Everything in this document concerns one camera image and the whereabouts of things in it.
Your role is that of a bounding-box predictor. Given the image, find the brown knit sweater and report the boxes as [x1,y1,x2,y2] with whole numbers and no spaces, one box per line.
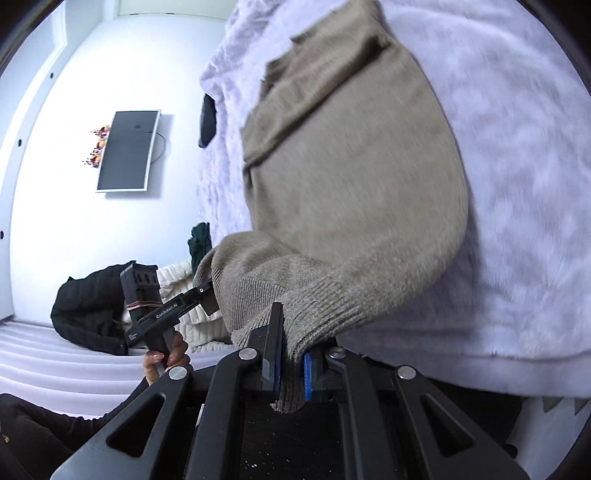
[191,0,471,414]

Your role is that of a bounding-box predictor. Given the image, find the person's left forearm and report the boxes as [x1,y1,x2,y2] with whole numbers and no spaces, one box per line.
[0,376,160,467]

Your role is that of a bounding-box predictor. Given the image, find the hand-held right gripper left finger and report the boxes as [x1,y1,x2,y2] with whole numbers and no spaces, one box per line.
[48,302,285,480]

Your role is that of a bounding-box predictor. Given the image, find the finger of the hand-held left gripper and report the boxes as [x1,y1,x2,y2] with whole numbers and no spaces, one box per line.
[193,283,219,319]

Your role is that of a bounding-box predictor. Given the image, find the lavender embossed blanket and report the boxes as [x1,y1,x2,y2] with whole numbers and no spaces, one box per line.
[196,0,591,398]

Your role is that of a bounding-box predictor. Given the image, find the dark green cloth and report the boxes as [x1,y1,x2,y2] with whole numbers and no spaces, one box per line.
[187,222,214,274]

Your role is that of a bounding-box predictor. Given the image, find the person's black clothing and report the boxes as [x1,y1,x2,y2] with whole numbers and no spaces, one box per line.
[196,399,345,480]

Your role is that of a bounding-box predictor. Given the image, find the black screen cable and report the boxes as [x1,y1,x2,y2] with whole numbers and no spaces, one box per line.
[151,131,170,163]

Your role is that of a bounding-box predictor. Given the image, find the black puffer jacket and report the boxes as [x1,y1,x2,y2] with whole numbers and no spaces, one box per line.
[50,265,139,356]

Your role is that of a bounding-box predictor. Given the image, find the cream quilted jacket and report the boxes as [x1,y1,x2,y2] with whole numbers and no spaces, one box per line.
[156,261,234,354]

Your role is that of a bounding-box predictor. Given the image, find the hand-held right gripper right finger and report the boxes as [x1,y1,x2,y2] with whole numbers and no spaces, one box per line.
[302,346,532,480]

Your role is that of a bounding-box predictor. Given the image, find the person's left hand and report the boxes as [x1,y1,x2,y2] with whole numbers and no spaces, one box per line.
[142,333,191,385]

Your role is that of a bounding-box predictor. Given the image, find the wall-mounted flat screen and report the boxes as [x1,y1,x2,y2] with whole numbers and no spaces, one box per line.
[95,109,162,193]

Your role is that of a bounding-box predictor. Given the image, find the black cushion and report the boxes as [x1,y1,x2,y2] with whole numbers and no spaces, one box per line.
[198,93,218,149]

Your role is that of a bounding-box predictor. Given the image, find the orange flower wall decoration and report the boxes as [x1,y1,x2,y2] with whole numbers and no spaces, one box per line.
[82,126,112,171]

